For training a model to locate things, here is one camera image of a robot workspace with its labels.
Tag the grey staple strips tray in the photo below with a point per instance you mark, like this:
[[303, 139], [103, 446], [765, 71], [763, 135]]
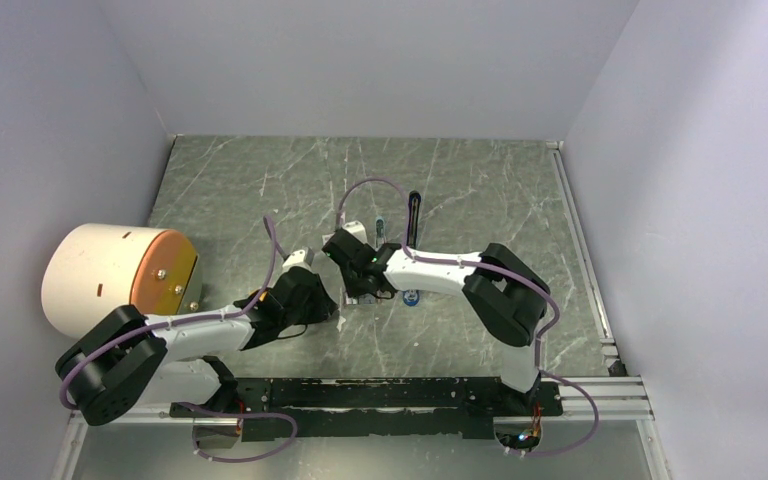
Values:
[[360, 300]]

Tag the aluminium rail frame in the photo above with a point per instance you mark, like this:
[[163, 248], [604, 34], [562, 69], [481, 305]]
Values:
[[596, 400]]

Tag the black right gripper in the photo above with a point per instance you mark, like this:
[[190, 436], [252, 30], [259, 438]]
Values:
[[353, 289]]

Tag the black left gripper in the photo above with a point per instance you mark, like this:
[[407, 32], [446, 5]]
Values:
[[323, 303]]

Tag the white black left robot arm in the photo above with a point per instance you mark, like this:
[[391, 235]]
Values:
[[131, 359]]

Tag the small white stapler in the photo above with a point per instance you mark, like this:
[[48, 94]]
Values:
[[380, 232]]

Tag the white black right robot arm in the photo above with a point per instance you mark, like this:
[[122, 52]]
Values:
[[508, 298]]

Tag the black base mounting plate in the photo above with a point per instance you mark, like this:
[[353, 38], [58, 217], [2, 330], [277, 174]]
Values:
[[470, 407]]

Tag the white orange cylinder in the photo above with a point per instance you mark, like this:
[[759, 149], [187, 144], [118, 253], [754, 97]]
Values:
[[99, 267]]

